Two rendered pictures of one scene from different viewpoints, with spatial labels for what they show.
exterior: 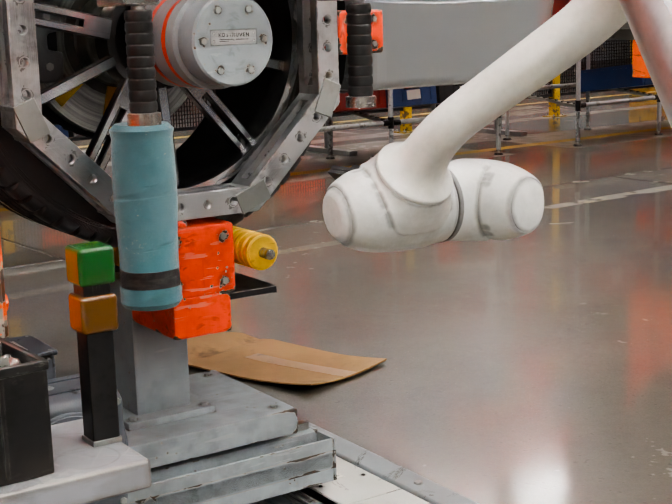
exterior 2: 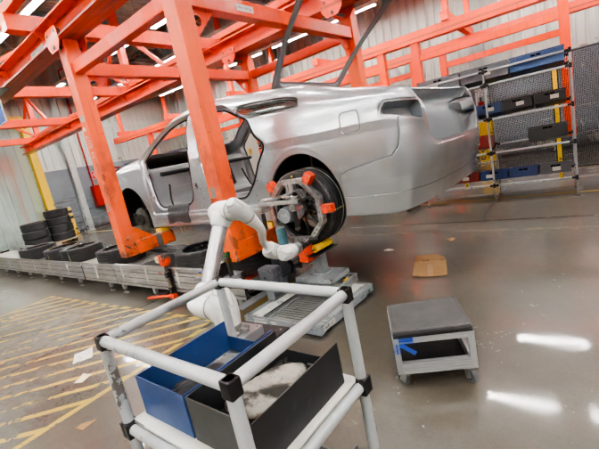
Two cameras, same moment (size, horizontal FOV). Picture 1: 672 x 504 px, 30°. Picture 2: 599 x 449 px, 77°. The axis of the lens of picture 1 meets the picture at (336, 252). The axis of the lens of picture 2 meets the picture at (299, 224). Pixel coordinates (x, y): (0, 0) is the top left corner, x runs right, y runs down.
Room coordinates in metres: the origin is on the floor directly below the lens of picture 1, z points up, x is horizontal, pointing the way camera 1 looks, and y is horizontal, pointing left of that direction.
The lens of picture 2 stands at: (0.99, -2.81, 1.34)
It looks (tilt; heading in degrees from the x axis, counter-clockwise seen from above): 11 degrees down; 73
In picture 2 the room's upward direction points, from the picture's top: 12 degrees counter-clockwise
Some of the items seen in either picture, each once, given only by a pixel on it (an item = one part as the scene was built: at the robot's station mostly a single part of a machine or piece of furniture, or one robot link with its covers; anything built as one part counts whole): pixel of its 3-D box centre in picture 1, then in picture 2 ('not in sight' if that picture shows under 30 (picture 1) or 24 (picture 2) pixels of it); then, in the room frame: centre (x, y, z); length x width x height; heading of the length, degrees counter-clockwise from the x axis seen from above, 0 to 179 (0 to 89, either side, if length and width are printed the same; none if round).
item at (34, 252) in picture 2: not in sight; (38, 251); (-1.94, 6.31, 0.39); 0.66 x 0.66 x 0.24
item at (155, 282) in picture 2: not in sight; (201, 274); (1.04, 1.76, 0.14); 2.47 x 0.85 x 0.27; 123
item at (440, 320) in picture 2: not in sight; (429, 341); (2.10, -1.14, 0.17); 0.43 x 0.36 x 0.34; 153
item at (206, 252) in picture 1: (178, 273); (307, 249); (1.94, 0.25, 0.48); 0.16 x 0.12 x 0.17; 33
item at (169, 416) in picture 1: (149, 355); (319, 262); (2.05, 0.32, 0.32); 0.40 x 0.30 x 0.28; 123
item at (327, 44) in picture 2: not in sight; (294, 57); (3.13, 2.79, 2.67); 1.77 x 0.10 x 0.12; 123
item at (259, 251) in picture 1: (226, 241); (322, 245); (2.06, 0.18, 0.51); 0.29 x 0.06 x 0.06; 33
